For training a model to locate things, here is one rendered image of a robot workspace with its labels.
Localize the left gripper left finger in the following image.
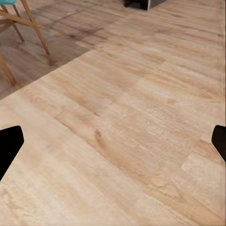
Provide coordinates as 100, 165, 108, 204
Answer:
0, 125, 24, 181

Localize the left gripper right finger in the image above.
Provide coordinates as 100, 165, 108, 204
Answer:
211, 125, 226, 162

